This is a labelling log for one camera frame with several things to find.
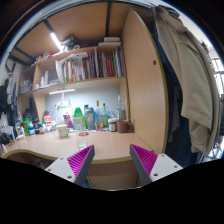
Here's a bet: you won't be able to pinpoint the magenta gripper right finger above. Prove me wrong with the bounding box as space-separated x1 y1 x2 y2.
130 144 182 185

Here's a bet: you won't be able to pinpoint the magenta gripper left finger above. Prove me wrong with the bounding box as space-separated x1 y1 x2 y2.
46 145 95 186

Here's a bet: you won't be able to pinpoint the clear drinking glass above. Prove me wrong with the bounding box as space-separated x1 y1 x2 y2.
77 131 89 150

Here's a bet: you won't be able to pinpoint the white ceramic mug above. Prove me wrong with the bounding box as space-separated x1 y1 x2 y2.
57 124 69 138

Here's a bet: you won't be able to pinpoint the pink packet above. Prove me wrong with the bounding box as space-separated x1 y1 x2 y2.
63 115 72 128

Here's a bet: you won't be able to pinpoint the brown ceramic mug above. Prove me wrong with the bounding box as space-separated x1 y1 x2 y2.
117 120 132 133

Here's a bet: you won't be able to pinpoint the green-capped plastic bottle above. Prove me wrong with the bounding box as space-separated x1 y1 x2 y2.
73 107 84 131

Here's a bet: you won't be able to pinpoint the grey shaker bottle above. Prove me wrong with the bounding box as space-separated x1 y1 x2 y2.
85 107 95 130

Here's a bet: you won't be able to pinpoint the clear glass bottle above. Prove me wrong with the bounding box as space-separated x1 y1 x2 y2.
95 101 103 129

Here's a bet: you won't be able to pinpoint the small blue-white bottle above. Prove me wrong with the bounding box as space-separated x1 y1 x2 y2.
29 121 35 136

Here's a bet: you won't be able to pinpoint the green glass bottle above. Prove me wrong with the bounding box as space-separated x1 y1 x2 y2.
102 103 108 127

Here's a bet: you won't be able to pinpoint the dark jar with white lid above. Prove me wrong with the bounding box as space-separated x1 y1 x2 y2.
108 118 117 132

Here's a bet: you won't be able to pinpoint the tall clear bottle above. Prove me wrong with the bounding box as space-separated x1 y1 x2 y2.
116 98 126 120

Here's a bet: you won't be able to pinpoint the white desk lamp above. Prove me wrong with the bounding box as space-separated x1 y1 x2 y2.
51 91 72 123

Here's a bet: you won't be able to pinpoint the green small container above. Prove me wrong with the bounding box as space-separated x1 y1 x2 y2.
23 118 30 136

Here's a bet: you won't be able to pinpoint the beige hanging coat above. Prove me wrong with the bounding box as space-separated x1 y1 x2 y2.
153 6 213 153

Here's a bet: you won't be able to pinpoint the row of books on shelf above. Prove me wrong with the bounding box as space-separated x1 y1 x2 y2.
55 47 124 83

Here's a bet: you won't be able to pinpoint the wooden shelf unit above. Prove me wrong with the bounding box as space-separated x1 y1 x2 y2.
19 45 127 120

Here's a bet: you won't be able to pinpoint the fluorescent tube light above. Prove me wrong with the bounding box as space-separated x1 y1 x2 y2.
50 32 62 52

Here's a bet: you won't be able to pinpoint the stacked books on top shelf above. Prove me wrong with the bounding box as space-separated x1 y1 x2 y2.
98 37 121 46

